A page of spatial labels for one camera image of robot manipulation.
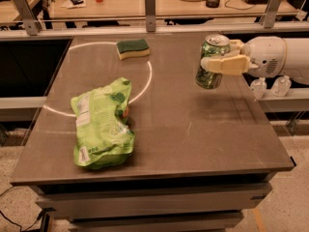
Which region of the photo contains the grey metal bracket middle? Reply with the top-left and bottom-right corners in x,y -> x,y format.
145,0 -> 155,32

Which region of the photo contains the black floor cable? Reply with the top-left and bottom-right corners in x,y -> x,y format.
0,186 -> 44,232

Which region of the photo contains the black mesh pen cup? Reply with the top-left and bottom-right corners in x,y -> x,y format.
206,0 -> 220,8

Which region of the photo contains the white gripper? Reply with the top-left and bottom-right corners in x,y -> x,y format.
200,37 -> 286,77

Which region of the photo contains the grey metal bracket right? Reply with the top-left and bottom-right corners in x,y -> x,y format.
261,0 -> 282,28

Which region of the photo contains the clear sanitizer bottle right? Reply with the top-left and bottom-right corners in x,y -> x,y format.
270,75 -> 292,97

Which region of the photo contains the clear sanitizer bottle left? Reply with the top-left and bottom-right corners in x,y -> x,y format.
250,77 -> 267,100

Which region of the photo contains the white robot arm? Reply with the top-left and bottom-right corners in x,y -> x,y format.
200,36 -> 309,84

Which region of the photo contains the black cable on desk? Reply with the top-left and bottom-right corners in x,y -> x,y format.
224,0 -> 259,12

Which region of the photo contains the green yellow sponge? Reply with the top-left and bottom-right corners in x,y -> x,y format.
116,39 -> 150,60

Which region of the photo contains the green rice chip bag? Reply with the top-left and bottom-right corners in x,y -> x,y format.
70,77 -> 135,170

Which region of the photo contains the clear sanitizer bottle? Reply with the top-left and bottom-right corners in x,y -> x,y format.
270,75 -> 292,97
250,77 -> 267,100

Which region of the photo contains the grey metal bracket left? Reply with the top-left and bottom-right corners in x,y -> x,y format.
13,0 -> 42,36

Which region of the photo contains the green soda can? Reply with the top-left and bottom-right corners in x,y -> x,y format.
195,34 -> 231,89

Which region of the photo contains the grey metal bracket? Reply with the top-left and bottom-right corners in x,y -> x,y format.
145,0 -> 155,32
13,0 -> 42,36
261,0 -> 282,28

